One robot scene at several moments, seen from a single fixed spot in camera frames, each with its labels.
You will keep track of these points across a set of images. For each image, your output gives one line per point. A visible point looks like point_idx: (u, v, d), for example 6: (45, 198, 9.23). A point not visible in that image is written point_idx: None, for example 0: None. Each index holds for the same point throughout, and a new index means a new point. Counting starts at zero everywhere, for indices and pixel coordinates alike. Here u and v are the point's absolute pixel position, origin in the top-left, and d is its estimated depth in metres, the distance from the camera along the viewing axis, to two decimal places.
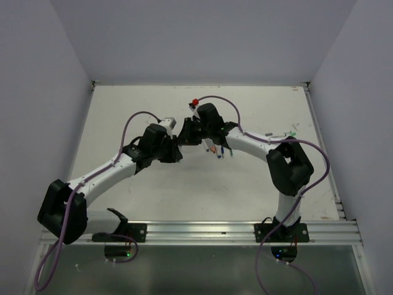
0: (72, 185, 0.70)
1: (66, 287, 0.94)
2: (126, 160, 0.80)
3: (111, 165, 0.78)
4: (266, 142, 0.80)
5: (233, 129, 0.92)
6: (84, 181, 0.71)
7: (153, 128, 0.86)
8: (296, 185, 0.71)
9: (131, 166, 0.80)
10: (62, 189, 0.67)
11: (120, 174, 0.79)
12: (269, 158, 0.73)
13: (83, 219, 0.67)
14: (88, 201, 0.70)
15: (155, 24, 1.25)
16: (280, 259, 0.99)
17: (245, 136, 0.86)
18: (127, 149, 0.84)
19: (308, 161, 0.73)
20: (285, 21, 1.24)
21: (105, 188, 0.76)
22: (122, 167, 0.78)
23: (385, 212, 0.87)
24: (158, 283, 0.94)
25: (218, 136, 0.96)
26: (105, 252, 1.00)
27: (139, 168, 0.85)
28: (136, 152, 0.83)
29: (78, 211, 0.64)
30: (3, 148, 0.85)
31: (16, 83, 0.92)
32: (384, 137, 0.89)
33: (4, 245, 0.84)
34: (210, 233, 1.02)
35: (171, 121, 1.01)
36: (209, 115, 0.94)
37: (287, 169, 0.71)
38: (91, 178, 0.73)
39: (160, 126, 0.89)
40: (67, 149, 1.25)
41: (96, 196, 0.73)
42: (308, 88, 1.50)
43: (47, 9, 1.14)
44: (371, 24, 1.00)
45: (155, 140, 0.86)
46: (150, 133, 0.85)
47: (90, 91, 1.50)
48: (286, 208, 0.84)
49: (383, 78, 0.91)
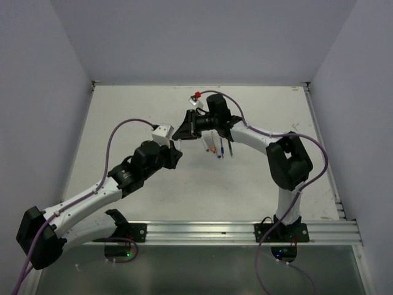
0: (48, 215, 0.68)
1: (66, 287, 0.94)
2: (110, 186, 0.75)
3: (93, 192, 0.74)
4: (268, 135, 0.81)
5: (239, 123, 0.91)
6: (59, 212, 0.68)
7: (143, 149, 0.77)
8: (293, 179, 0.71)
9: (115, 192, 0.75)
10: (37, 217, 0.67)
11: (102, 200, 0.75)
12: (268, 149, 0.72)
13: (56, 247, 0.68)
14: (62, 232, 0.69)
15: (155, 24, 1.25)
16: (280, 259, 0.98)
17: (249, 129, 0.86)
18: (116, 171, 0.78)
19: (308, 157, 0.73)
20: (285, 21, 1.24)
21: (86, 214, 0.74)
22: (105, 194, 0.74)
23: (386, 212, 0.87)
24: (158, 284, 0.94)
25: (224, 129, 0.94)
26: (105, 252, 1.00)
27: (127, 192, 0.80)
28: (124, 176, 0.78)
29: (47, 243, 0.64)
30: (3, 148, 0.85)
31: (16, 83, 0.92)
32: (385, 137, 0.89)
33: (4, 244, 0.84)
34: (209, 233, 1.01)
35: (167, 130, 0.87)
36: (218, 106, 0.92)
37: (285, 163, 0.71)
38: (69, 208, 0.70)
39: (154, 145, 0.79)
40: (67, 150, 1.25)
41: (72, 224, 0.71)
42: (308, 88, 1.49)
43: (48, 9, 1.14)
44: (372, 24, 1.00)
45: (146, 162, 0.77)
46: (139, 155, 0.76)
47: (90, 91, 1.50)
48: (285, 206, 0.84)
49: (384, 78, 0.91)
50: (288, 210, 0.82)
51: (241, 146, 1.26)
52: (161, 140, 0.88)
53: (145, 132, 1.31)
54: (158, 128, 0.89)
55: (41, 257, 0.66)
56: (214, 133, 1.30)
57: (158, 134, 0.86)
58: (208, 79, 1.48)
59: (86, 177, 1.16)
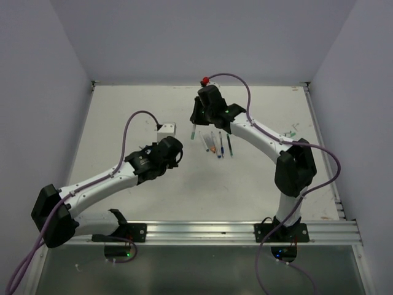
0: (63, 194, 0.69)
1: (66, 287, 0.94)
2: (127, 171, 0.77)
3: (109, 176, 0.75)
4: (277, 141, 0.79)
5: (241, 117, 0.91)
6: (74, 192, 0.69)
7: (169, 141, 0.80)
8: (298, 186, 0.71)
9: (131, 177, 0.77)
10: (53, 195, 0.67)
11: (118, 185, 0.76)
12: (279, 158, 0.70)
13: (69, 228, 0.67)
14: (76, 212, 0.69)
15: (155, 24, 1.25)
16: (280, 259, 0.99)
17: (253, 126, 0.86)
18: (134, 157, 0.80)
19: (314, 165, 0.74)
20: (285, 21, 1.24)
21: (100, 197, 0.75)
22: (120, 179, 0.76)
23: (386, 212, 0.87)
24: (158, 284, 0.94)
25: (222, 119, 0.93)
26: (105, 252, 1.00)
27: (142, 179, 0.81)
28: (142, 162, 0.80)
29: (61, 222, 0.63)
30: (3, 148, 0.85)
31: (16, 83, 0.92)
32: (385, 137, 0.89)
33: (4, 243, 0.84)
34: (209, 233, 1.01)
35: (174, 127, 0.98)
36: (210, 96, 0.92)
37: (293, 171, 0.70)
38: (84, 188, 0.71)
39: (177, 141, 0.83)
40: (67, 150, 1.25)
41: (86, 206, 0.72)
42: (308, 88, 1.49)
43: (48, 9, 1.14)
44: (373, 24, 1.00)
45: (168, 154, 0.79)
46: (164, 145, 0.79)
47: (90, 91, 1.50)
48: (288, 208, 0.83)
49: (383, 78, 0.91)
50: (291, 213, 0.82)
51: (241, 146, 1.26)
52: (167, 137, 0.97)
53: (145, 132, 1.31)
54: (162, 126, 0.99)
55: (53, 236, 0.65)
56: (214, 133, 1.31)
57: (166, 131, 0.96)
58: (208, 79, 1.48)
59: (86, 177, 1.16)
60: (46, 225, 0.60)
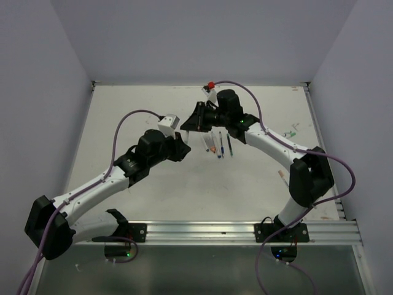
0: (58, 204, 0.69)
1: (66, 287, 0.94)
2: (117, 174, 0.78)
3: (101, 180, 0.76)
4: (291, 149, 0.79)
5: (255, 126, 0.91)
6: (69, 200, 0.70)
7: (147, 138, 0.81)
8: (314, 196, 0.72)
9: (123, 180, 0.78)
10: (46, 206, 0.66)
11: (111, 188, 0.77)
12: (293, 167, 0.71)
13: (67, 236, 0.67)
14: (72, 219, 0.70)
15: (156, 24, 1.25)
16: (280, 259, 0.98)
17: (267, 135, 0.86)
18: (121, 161, 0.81)
19: (331, 175, 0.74)
20: (285, 21, 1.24)
21: (94, 203, 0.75)
22: (113, 182, 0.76)
23: (386, 211, 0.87)
24: (158, 284, 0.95)
25: (236, 129, 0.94)
26: (105, 252, 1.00)
27: (133, 181, 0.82)
28: (131, 164, 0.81)
29: (58, 231, 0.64)
30: (3, 149, 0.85)
31: (16, 83, 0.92)
32: (385, 136, 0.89)
33: (4, 244, 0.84)
34: (210, 233, 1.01)
35: (172, 121, 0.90)
36: (230, 104, 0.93)
37: (308, 181, 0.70)
38: (78, 196, 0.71)
39: (156, 134, 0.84)
40: (67, 150, 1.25)
41: (81, 212, 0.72)
42: (308, 87, 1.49)
43: (48, 10, 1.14)
44: (373, 23, 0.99)
45: (151, 150, 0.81)
46: (143, 144, 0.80)
47: (90, 91, 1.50)
48: (292, 212, 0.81)
49: (384, 77, 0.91)
50: (298, 219, 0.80)
51: (241, 147, 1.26)
52: (166, 131, 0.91)
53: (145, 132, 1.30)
54: (163, 118, 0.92)
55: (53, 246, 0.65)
56: (214, 133, 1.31)
57: (163, 125, 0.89)
58: (208, 79, 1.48)
59: (86, 177, 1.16)
60: (45, 234, 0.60)
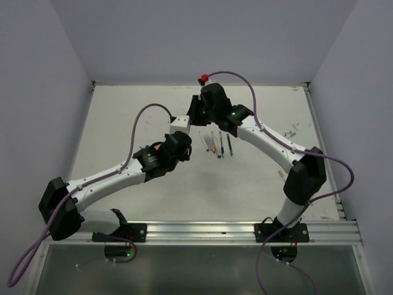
0: (70, 187, 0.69)
1: (66, 287, 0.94)
2: (135, 168, 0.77)
3: (117, 171, 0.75)
4: (290, 149, 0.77)
5: (249, 120, 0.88)
6: (81, 185, 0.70)
7: (176, 137, 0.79)
8: (308, 195, 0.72)
9: (139, 175, 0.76)
10: (59, 188, 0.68)
11: (126, 180, 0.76)
12: (292, 169, 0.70)
13: (75, 223, 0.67)
14: (82, 206, 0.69)
15: (156, 24, 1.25)
16: (280, 259, 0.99)
17: (263, 132, 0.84)
18: (142, 154, 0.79)
19: (325, 175, 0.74)
20: (285, 22, 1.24)
21: (105, 193, 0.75)
22: (128, 175, 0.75)
23: (386, 211, 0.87)
24: (158, 284, 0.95)
25: (227, 121, 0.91)
26: (105, 252, 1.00)
27: (149, 177, 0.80)
28: (150, 159, 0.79)
29: (67, 216, 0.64)
30: (3, 148, 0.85)
31: (16, 82, 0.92)
32: (385, 135, 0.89)
33: (5, 244, 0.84)
34: (209, 233, 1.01)
35: (186, 121, 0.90)
36: (215, 96, 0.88)
37: (305, 182, 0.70)
38: (92, 183, 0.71)
39: (185, 135, 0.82)
40: (67, 149, 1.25)
41: (93, 201, 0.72)
42: (308, 87, 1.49)
43: (48, 10, 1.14)
44: (373, 23, 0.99)
45: (176, 150, 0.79)
46: (171, 141, 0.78)
47: (90, 91, 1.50)
48: (291, 212, 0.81)
49: (384, 77, 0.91)
50: (295, 219, 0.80)
51: (241, 147, 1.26)
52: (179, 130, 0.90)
53: (145, 132, 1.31)
54: (176, 119, 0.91)
55: (58, 231, 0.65)
56: (214, 133, 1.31)
57: (178, 125, 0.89)
58: None
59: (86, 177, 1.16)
60: (54, 214, 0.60)
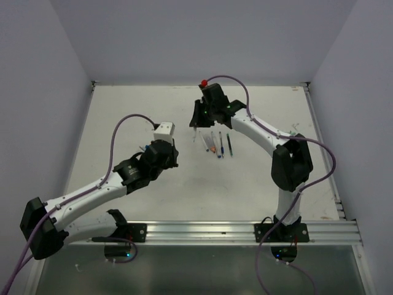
0: (49, 208, 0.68)
1: (66, 287, 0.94)
2: (115, 182, 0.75)
3: (96, 186, 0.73)
4: (275, 135, 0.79)
5: (241, 112, 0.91)
6: (60, 205, 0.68)
7: (156, 147, 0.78)
8: (294, 181, 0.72)
9: (120, 188, 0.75)
10: (38, 209, 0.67)
11: (106, 196, 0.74)
12: (275, 153, 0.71)
13: (56, 241, 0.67)
14: (62, 225, 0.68)
15: (156, 24, 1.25)
16: (280, 259, 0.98)
17: (252, 121, 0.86)
18: (123, 167, 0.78)
19: (311, 160, 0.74)
20: (285, 22, 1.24)
21: (86, 210, 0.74)
22: (108, 190, 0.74)
23: (386, 211, 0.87)
24: (158, 284, 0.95)
25: (223, 114, 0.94)
26: (105, 252, 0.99)
27: (132, 188, 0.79)
28: (131, 171, 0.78)
29: (46, 236, 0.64)
30: (3, 147, 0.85)
31: (16, 82, 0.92)
32: (385, 135, 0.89)
33: (4, 244, 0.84)
34: (209, 233, 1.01)
35: (170, 128, 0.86)
36: (212, 93, 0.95)
37: (289, 166, 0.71)
38: (70, 201, 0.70)
39: (166, 144, 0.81)
40: (67, 149, 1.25)
41: (73, 219, 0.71)
42: (308, 87, 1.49)
43: (48, 11, 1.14)
44: (373, 23, 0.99)
45: (156, 161, 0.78)
46: (150, 152, 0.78)
47: (90, 91, 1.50)
48: (285, 204, 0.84)
49: (384, 77, 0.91)
50: (289, 209, 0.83)
51: (241, 147, 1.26)
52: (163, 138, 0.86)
53: (145, 132, 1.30)
54: (159, 126, 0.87)
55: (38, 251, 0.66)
56: (214, 133, 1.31)
57: (161, 133, 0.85)
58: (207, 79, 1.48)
59: (86, 177, 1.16)
60: (31, 239, 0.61)
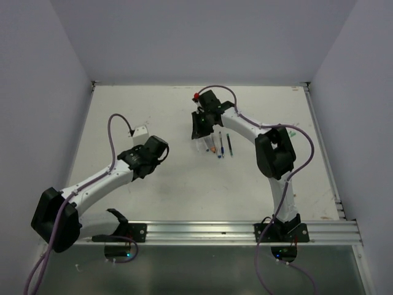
0: (66, 195, 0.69)
1: (67, 287, 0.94)
2: (122, 167, 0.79)
3: (107, 172, 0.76)
4: (258, 126, 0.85)
5: (230, 109, 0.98)
6: (77, 190, 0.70)
7: (156, 139, 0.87)
8: (277, 169, 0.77)
9: (128, 173, 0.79)
10: (54, 198, 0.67)
11: (116, 181, 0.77)
12: (256, 141, 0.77)
13: (75, 227, 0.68)
14: (80, 210, 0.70)
15: (156, 25, 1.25)
16: (280, 259, 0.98)
17: (239, 117, 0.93)
18: (125, 155, 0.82)
19: (293, 149, 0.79)
20: (284, 22, 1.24)
21: (100, 195, 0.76)
22: (118, 174, 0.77)
23: (386, 211, 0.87)
24: (158, 284, 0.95)
25: (214, 114, 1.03)
26: (105, 252, 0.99)
27: (137, 175, 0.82)
28: (134, 158, 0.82)
29: (69, 220, 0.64)
30: (3, 148, 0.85)
31: (16, 83, 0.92)
32: (385, 136, 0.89)
33: (4, 244, 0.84)
34: (210, 233, 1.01)
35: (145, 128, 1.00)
36: (206, 98, 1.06)
37: (271, 153, 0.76)
38: (86, 187, 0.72)
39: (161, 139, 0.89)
40: (67, 149, 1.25)
41: (89, 203, 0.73)
42: (308, 87, 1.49)
43: (48, 12, 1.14)
44: (373, 23, 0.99)
45: (156, 150, 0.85)
46: (152, 142, 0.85)
47: (90, 91, 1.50)
48: (278, 196, 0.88)
49: (384, 77, 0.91)
50: (282, 201, 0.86)
51: (241, 146, 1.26)
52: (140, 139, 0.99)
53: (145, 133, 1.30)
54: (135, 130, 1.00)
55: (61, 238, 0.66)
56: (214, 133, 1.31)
57: (139, 134, 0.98)
58: (207, 79, 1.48)
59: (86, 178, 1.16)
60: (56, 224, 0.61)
